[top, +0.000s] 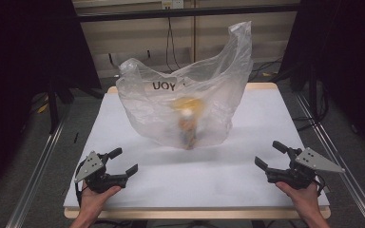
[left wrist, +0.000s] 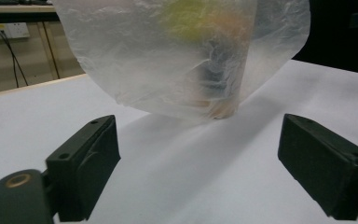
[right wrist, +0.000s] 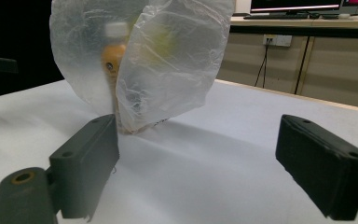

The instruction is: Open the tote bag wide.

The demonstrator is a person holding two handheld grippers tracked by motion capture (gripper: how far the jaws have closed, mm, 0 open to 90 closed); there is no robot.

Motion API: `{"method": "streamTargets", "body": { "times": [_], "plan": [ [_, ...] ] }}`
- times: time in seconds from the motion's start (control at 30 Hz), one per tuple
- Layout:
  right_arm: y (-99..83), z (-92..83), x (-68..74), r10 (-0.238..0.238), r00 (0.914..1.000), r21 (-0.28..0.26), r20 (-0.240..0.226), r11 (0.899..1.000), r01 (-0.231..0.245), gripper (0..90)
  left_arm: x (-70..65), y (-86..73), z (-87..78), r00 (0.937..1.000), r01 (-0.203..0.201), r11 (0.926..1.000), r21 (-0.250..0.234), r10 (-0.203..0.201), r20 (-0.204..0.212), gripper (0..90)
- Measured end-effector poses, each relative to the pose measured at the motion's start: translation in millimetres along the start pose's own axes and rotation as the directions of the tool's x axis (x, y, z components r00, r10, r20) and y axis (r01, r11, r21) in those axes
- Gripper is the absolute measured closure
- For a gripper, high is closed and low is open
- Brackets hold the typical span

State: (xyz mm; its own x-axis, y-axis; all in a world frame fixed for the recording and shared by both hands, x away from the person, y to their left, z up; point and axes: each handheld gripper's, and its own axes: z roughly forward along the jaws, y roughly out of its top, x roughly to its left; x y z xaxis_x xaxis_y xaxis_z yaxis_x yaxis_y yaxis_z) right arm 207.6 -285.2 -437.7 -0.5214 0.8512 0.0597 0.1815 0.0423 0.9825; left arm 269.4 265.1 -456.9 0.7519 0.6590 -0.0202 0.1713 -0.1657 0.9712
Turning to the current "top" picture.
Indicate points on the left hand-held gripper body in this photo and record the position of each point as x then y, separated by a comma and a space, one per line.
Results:
99, 180

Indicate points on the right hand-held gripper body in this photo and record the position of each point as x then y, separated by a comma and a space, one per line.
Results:
299, 175

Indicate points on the translucent white plastic bag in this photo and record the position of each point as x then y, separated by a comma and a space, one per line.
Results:
212, 82

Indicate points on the person's left hand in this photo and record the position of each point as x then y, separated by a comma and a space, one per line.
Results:
93, 201

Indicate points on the person's right hand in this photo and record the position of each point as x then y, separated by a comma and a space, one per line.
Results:
305, 199

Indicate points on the white table mat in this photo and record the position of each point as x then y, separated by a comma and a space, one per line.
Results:
177, 177

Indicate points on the black stand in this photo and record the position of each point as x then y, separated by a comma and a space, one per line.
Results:
313, 95
53, 107

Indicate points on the bottle with white cap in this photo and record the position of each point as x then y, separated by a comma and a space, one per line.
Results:
187, 128

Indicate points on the yellow floor tape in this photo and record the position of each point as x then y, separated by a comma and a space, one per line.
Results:
43, 108
266, 74

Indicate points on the yellow packet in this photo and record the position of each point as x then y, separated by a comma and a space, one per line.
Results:
188, 103

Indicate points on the black curtain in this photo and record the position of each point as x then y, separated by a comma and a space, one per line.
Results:
19, 79
351, 63

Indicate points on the black horizontal bar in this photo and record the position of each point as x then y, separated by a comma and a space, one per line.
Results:
183, 13

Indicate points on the metal floor rail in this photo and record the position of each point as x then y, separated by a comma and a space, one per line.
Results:
34, 177
342, 158

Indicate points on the white wall socket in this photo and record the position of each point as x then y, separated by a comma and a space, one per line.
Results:
172, 3

